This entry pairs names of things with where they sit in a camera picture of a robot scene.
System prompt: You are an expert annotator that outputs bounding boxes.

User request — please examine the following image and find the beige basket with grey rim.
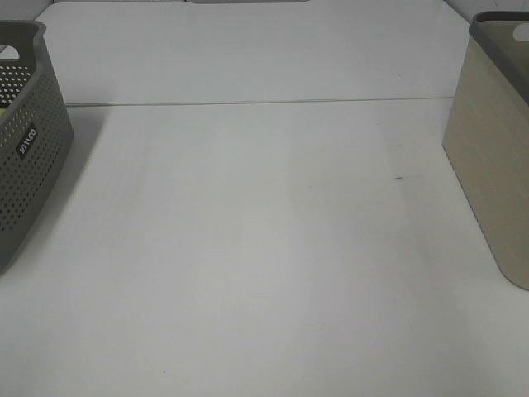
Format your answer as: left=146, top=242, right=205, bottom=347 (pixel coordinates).
left=442, top=11, right=528, bottom=289

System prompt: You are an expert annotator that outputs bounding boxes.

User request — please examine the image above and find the grey perforated plastic basket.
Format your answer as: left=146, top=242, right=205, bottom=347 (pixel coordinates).
left=1, top=20, right=74, bottom=270

